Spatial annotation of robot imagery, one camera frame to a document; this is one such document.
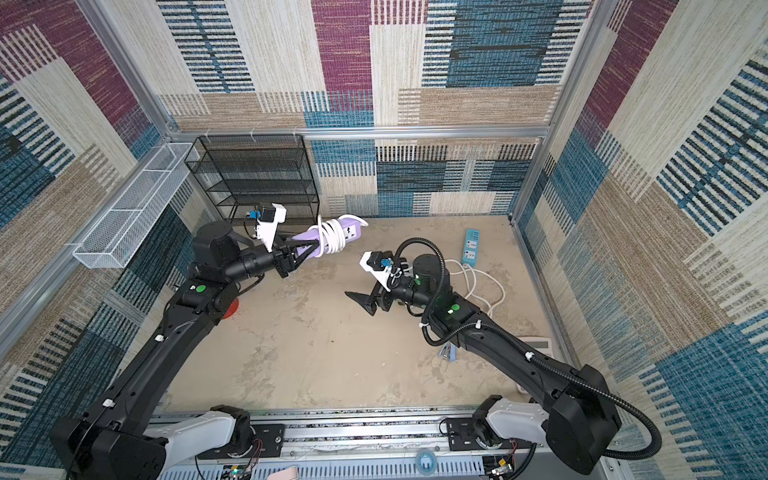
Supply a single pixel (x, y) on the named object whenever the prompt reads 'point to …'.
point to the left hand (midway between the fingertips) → (315, 240)
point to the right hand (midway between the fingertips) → (364, 275)
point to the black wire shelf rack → (255, 170)
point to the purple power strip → (352, 232)
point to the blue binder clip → (448, 351)
